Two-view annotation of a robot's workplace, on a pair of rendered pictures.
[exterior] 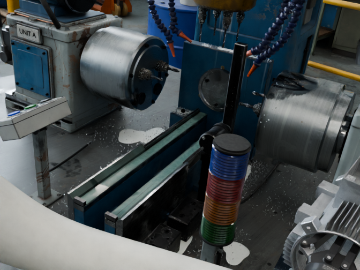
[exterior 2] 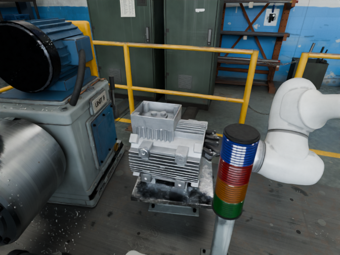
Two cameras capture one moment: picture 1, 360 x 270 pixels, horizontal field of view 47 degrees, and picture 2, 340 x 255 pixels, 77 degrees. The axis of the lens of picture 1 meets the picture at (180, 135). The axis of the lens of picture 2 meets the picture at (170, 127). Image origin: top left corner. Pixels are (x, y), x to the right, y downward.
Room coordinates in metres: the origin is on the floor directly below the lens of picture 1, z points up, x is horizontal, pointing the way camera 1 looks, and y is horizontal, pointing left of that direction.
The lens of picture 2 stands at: (0.78, 0.16, 1.40)
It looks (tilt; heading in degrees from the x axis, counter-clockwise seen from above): 30 degrees down; 250
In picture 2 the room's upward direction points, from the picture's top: straight up
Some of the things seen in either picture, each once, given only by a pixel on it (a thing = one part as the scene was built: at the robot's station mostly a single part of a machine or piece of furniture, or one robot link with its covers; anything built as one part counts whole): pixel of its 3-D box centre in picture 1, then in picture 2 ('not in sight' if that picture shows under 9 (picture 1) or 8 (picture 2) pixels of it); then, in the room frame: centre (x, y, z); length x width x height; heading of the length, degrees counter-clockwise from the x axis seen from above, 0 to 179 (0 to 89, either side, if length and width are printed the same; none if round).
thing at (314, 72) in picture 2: not in sight; (308, 66); (-2.96, -2.64, 0.41); 0.52 x 0.47 x 0.82; 142
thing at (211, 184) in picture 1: (225, 181); (235, 166); (0.56, -0.08, 1.14); 0.06 x 0.06 x 0.04
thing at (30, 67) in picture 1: (62, 62); not in sight; (1.45, 0.46, 0.99); 0.35 x 0.31 x 0.37; 62
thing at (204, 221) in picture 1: (218, 224); (228, 199); (0.56, -0.08, 1.05); 0.06 x 0.06 x 0.04
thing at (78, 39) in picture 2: not in sight; (71, 86); (0.85, -0.62, 1.16); 0.33 x 0.26 x 0.42; 62
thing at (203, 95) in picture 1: (218, 90); not in sight; (1.26, -0.11, 1.01); 0.15 x 0.02 x 0.15; 62
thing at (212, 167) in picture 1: (229, 158); (239, 145); (0.56, -0.08, 1.19); 0.06 x 0.06 x 0.04
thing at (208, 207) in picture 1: (222, 203); (231, 183); (0.56, -0.08, 1.10); 0.06 x 0.06 x 0.04
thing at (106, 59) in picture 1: (114, 64); not in sight; (1.34, 0.25, 1.04); 0.37 x 0.25 x 0.25; 62
